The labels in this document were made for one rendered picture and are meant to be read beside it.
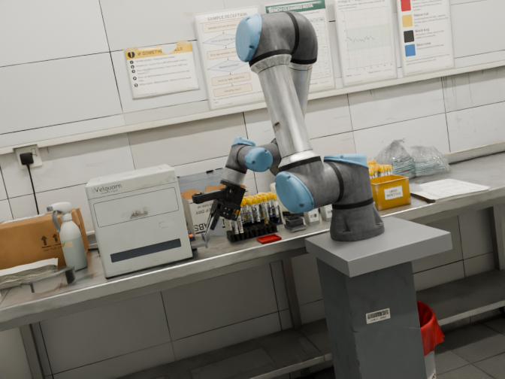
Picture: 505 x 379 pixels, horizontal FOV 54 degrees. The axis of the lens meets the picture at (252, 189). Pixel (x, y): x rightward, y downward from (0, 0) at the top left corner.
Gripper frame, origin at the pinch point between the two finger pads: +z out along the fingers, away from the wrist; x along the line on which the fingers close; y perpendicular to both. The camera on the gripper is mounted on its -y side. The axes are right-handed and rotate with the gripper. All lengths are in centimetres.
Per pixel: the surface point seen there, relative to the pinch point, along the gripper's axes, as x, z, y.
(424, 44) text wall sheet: 58, -114, 85
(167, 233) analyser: -4.5, 1.5, -13.1
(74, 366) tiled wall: 60, 78, -24
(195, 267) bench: -8.5, 8.7, -2.0
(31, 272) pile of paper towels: 16, 30, -49
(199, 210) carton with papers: 25.1, -5.9, -0.1
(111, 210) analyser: -4.5, -0.4, -31.8
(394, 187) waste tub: -2, -37, 60
